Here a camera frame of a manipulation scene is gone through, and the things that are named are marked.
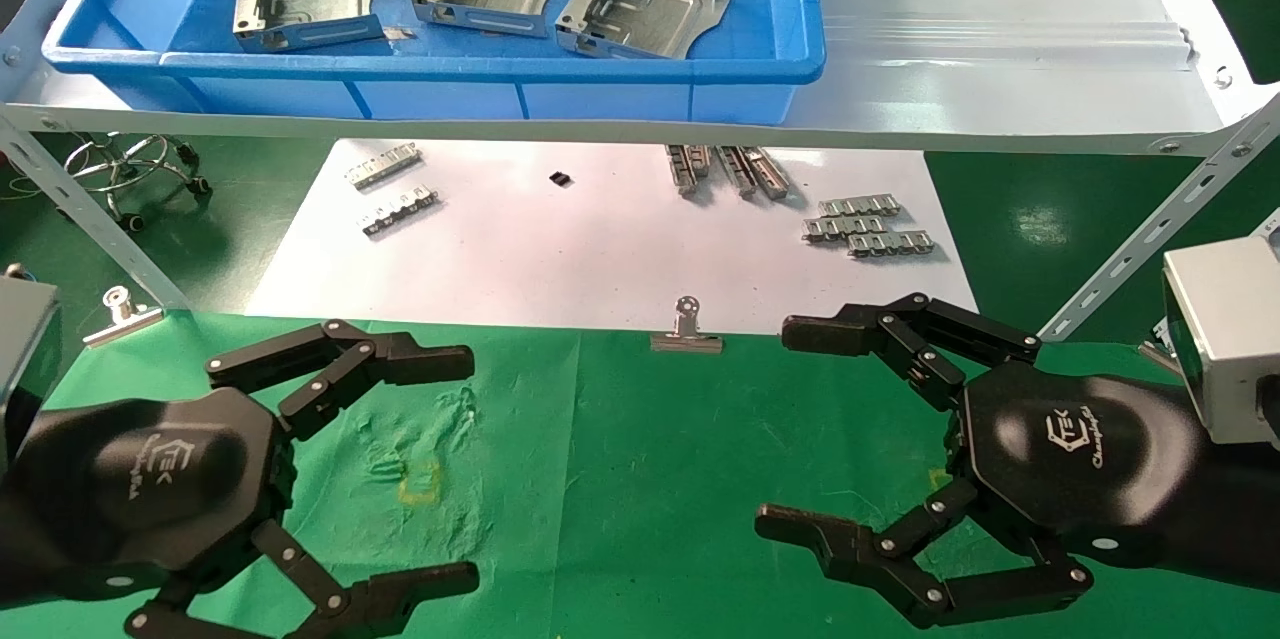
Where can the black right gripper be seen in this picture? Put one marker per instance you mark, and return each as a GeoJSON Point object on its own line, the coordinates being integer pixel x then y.
{"type": "Point", "coordinates": [1080, 449]}

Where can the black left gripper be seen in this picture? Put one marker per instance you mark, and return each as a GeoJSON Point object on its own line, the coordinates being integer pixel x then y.
{"type": "Point", "coordinates": [150, 479]}

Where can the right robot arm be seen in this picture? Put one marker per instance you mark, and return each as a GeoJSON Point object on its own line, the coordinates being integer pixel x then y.
{"type": "Point", "coordinates": [1240, 509]}

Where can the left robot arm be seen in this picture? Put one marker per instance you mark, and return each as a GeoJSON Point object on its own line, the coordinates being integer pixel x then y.
{"type": "Point", "coordinates": [15, 539]}

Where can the blue plastic parts bin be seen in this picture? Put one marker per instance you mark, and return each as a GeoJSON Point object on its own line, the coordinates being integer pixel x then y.
{"type": "Point", "coordinates": [450, 99]}

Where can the silver binder clip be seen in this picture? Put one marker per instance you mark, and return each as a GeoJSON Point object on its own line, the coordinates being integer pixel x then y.
{"type": "Point", "coordinates": [122, 321]}
{"type": "Point", "coordinates": [1160, 354]}
{"type": "Point", "coordinates": [686, 341]}

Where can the green table cloth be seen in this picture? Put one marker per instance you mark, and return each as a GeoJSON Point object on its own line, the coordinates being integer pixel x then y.
{"type": "Point", "coordinates": [620, 479]}

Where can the metal strips pile top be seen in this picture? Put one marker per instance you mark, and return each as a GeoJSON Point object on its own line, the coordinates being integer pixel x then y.
{"type": "Point", "coordinates": [770, 174]}

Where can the white paper sheet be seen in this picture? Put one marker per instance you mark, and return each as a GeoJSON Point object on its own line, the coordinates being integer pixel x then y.
{"type": "Point", "coordinates": [600, 249]}

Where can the small black clip piece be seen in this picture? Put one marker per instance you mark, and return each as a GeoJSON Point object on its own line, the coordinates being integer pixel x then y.
{"type": "Point", "coordinates": [561, 179]}

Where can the chrome stool base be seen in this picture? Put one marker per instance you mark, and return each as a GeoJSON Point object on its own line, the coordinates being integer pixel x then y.
{"type": "Point", "coordinates": [130, 151]}

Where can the perforated white shelf post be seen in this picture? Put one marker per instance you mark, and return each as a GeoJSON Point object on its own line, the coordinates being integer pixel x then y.
{"type": "Point", "coordinates": [90, 214]}
{"type": "Point", "coordinates": [1150, 229]}

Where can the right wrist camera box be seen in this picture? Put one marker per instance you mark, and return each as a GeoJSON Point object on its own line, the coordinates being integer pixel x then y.
{"type": "Point", "coordinates": [1230, 339]}

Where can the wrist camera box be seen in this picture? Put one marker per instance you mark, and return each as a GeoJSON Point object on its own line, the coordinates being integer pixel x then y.
{"type": "Point", "coordinates": [1230, 339]}
{"type": "Point", "coordinates": [25, 359]}

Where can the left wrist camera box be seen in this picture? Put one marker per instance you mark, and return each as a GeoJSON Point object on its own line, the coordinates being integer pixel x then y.
{"type": "Point", "coordinates": [25, 359]}

